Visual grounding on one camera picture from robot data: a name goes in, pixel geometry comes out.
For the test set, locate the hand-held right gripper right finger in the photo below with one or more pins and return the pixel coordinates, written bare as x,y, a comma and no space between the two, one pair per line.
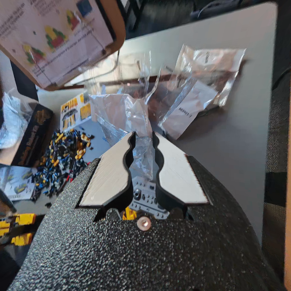
179,179

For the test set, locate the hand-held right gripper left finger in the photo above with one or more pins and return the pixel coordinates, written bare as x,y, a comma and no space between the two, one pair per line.
109,179

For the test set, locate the pile of small building pieces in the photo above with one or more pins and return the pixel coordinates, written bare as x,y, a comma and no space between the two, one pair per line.
59,154

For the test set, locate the clear parts bag white header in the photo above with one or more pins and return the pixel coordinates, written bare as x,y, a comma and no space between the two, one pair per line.
118,113

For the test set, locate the cardboard set box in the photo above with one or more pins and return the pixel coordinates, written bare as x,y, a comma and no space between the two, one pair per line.
34,136

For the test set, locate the grey control hub block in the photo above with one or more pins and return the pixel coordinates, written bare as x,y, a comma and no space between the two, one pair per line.
145,197

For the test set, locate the yellow black sticker sheet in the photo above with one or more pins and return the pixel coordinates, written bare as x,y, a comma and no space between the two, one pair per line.
70,113

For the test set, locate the open instruction booklet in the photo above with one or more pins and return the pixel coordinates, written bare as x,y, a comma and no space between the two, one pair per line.
20,181

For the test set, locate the partly built yellow model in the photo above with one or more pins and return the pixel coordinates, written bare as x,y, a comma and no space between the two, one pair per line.
22,219

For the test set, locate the crumpled empty clear bag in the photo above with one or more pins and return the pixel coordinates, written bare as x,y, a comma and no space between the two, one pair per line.
216,68

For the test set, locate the instruction sheet on wooden board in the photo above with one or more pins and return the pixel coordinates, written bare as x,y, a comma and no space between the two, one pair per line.
119,27

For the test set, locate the printed instruction sheet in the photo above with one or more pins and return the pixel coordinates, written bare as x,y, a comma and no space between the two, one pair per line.
56,22

